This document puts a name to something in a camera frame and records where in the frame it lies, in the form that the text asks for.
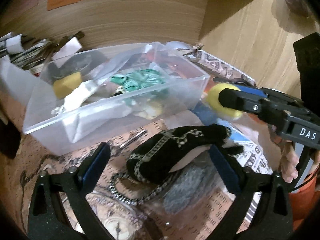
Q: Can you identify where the orange plastic bucket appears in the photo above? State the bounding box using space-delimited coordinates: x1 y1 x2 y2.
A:
287 167 320 240

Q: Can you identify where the green crumpled cloth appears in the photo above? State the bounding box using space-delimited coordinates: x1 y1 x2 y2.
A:
110 69 167 105

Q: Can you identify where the metal chain strap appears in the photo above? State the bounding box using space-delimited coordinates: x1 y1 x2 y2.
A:
109 170 180 205

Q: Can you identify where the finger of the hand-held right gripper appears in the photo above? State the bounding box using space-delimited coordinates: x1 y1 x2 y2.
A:
235 84 302 105
218 87 263 116

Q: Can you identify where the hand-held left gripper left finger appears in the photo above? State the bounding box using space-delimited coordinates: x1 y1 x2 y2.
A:
27 142 112 240

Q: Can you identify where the person's right hand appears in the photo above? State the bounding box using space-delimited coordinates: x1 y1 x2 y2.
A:
268 124 320 183

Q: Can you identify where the clear plastic storage box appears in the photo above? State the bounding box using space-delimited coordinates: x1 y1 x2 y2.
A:
22 42 210 156

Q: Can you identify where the pile of papers and clutter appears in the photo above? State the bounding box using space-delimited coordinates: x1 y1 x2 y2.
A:
0 31 85 77

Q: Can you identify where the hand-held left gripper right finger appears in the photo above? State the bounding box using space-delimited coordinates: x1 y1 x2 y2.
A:
209 144 293 240

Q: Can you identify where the black stand post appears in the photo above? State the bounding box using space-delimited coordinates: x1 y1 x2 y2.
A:
293 32 320 110

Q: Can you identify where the yellow sponge block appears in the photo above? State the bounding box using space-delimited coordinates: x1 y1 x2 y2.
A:
52 72 83 98

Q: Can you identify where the white crumpled cloth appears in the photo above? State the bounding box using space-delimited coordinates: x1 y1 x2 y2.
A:
51 80 100 115

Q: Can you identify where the printed newspaper pattern tablecloth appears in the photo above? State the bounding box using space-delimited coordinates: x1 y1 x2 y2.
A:
15 47 274 240

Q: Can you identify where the black velvet chain pouch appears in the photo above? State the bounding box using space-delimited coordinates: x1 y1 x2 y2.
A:
126 124 244 184

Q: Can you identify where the grey felt cloth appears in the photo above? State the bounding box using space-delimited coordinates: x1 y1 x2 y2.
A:
161 152 220 212

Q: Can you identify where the yellow sponge ball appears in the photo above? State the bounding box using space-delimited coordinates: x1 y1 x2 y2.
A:
205 84 243 121

